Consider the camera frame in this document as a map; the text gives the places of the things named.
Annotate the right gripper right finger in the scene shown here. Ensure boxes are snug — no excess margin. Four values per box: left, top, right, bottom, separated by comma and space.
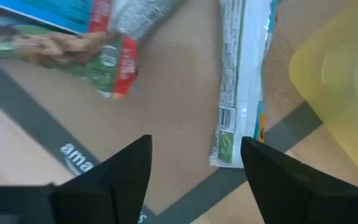
240, 136, 358, 224

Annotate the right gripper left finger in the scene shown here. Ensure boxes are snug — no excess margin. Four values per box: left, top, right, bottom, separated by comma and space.
53, 134, 153, 224

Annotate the long white granola bar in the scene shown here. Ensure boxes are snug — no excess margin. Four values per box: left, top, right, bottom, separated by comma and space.
209, 0, 278, 169

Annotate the silver blue granola bar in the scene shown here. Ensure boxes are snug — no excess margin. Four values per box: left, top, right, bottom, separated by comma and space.
109, 0, 186, 43

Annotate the blue box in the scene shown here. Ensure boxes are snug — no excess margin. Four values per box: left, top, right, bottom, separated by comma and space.
0, 0, 113, 34

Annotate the yellow translucent plastic tray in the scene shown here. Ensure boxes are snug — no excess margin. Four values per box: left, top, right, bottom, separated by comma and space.
288, 0, 358, 191

